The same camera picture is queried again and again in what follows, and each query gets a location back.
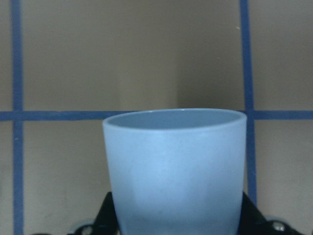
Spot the light blue cup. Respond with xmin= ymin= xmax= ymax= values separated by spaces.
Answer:
xmin=103 ymin=109 xmax=247 ymax=235

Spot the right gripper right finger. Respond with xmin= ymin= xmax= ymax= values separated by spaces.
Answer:
xmin=238 ymin=192 xmax=302 ymax=235

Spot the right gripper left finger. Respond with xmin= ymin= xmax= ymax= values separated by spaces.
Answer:
xmin=67 ymin=192 xmax=119 ymax=235

